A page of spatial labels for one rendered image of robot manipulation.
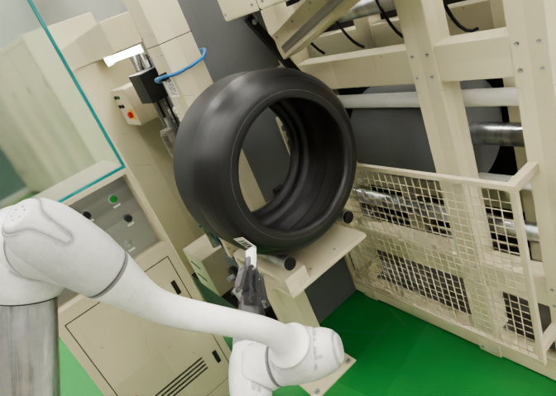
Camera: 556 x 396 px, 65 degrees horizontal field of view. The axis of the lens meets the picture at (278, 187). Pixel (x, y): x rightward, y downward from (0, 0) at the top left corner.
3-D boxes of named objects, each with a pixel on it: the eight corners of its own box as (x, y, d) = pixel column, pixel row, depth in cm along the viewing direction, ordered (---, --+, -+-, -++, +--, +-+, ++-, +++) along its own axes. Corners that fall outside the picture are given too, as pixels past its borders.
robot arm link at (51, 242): (141, 242, 78) (102, 237, 86) (58, 177, 67) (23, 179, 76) (97, 310, 71) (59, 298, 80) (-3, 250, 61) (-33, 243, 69)
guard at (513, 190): (352, 281, 218) (306, 158, 191) (355, 279, 219) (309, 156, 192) (544, 366, 145) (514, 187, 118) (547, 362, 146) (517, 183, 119)
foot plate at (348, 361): (283, 372, 223) (282, 369, 222) (320, 337, 235) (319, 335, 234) (317, 400, 202) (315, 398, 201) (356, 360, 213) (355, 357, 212)
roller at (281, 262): (231, 242, 169) (236, 231, 170) (240, 246, 172) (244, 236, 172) (283, 268, 141) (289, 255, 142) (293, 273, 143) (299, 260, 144)
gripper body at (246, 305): (228, 324, 114) (230, 292, 120) (251, 334, 119) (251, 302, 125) (249, 314, 110) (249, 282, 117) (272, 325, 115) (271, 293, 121)
